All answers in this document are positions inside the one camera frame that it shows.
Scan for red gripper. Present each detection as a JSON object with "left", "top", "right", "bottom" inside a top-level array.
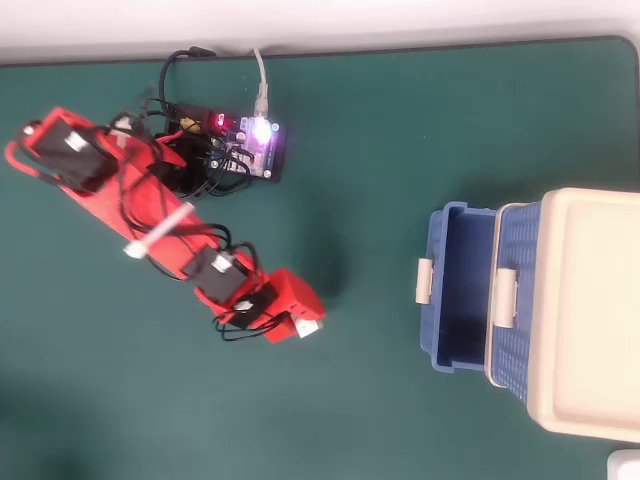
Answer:
[{"left": 230, "top": 267, "right": 327, "bottom": 346}]

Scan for white cube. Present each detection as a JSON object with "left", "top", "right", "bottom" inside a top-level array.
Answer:
[{"left": 294, "top": 318, "right": 325, "bottom": 342}]

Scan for blue wicker-pattern drawer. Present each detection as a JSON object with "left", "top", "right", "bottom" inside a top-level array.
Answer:
[
  {"left": 487, "top": 201, "right": 544, "bottom": 407},
  {"left": 414, "top": 200, "right": 499, "bottom": 374}
]

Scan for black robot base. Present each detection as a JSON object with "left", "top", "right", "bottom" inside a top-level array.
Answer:
[{"left": 149, "top": 102, "right": 214, "bottom": 200}]

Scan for green table mat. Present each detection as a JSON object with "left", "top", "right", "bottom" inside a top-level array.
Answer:
[{"left": 0, "top": 34, "right": 640, "bottom": 480}]

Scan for white zip tie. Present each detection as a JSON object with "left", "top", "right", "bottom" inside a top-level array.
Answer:
[
  {"left": 123, "top": 202, "right": 196, "bottom": 260},
  {"left": 107, "top": 112, "right": 137, "bottom": 147}
]

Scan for motor controller circuit board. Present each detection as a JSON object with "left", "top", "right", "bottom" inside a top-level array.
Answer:
[{"left": 204, "top": 110, "right": 290, "bottom": 185}]

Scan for white box corner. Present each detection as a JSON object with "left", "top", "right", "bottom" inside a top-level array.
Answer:
[{"left": 606, "top": 449, "right": 640, "bottom": 480}]

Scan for black wire bundle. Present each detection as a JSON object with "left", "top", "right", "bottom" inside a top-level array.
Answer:
[{"left": 189, "top": 143, "right": 254, "bottom": 199}]

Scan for black servo cable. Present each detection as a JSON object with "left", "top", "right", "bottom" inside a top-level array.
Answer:
[{"left": 107, "top": 112, "right": 282, "bottom": 344}]

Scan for white USB cable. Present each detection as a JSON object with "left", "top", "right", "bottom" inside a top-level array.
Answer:
[{"left": 252, "top": 46, "right": 272, "bottom": 119}]

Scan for black power cable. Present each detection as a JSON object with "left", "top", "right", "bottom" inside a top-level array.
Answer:
[{"left": 159, "top": 45, "right": 218, "bottom": 120}]

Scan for red wire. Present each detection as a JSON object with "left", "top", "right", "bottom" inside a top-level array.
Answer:
[{"left": 4, "top": 138, "right": 62, "bottom": 188}]

